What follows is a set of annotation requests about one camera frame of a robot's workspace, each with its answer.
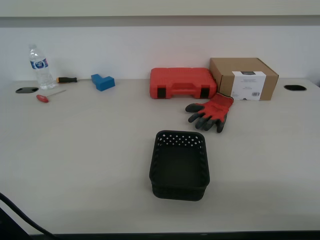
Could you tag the black perforated plastic basket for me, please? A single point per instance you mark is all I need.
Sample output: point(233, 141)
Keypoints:
point(178, 165)

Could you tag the red grey work glove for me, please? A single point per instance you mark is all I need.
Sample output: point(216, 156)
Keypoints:
point(216, 110)

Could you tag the blue plastic block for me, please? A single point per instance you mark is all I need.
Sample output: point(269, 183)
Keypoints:
point(103, 83)

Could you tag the red plastic tool case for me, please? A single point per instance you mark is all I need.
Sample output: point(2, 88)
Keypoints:
point(180, 77)

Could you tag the clear plastic water bottle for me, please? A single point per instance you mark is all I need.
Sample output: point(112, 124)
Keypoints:
point(43, 75)

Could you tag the brown cardboard box white label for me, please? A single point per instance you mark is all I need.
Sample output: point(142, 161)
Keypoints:
point(225, 82)

